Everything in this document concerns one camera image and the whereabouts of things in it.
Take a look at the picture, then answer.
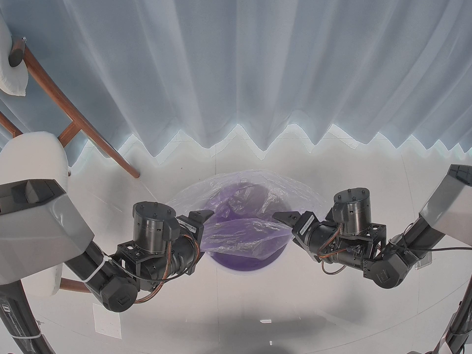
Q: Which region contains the pale blue curtain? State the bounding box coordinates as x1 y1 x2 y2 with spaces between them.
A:
0 0 472 167

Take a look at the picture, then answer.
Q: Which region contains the purple plastic bag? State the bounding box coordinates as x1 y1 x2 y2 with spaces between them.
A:
165 169 322 272

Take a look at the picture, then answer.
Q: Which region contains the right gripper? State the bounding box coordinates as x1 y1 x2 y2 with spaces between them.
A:
272 211 341 263

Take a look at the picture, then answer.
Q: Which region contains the white trash bin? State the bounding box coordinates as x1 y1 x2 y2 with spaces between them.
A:
201 181 293 276

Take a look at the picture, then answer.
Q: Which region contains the white padded wooden chair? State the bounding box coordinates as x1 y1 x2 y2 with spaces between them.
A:
0 8 141 298

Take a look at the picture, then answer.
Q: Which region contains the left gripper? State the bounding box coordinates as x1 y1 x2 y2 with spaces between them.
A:
168 209 212 274

